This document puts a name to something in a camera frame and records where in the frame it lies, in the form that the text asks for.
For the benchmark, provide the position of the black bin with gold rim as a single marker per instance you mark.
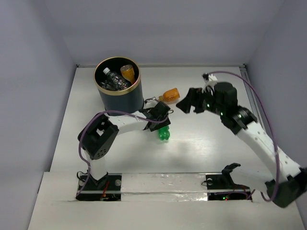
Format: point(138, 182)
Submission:
point(128, 100)

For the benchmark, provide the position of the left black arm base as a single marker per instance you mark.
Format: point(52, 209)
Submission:
point(106, 189)

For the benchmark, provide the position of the green plastic soda bottle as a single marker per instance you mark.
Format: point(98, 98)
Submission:
point(164, 133)

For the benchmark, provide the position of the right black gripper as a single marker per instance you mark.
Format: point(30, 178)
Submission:
point(194, 97)

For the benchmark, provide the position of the aluminium rail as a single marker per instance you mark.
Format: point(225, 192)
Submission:
point(251, 95)

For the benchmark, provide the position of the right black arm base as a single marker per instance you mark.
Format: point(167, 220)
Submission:
point(221, 187)

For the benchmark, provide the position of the clear bottle white cap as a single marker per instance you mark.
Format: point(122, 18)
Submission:
point(114, 81)

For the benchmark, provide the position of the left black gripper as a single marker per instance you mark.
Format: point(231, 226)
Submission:
point(161, 121)

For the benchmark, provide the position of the tall orange bottle blue label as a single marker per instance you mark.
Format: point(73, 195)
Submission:
point(127, 72)

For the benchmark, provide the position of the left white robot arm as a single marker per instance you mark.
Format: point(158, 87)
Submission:
point(96, 139)

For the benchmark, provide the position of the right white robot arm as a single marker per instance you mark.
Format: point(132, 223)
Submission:
point(286, 180)

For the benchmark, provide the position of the small orange juice bottle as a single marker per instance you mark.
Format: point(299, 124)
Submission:
point(170, 95)

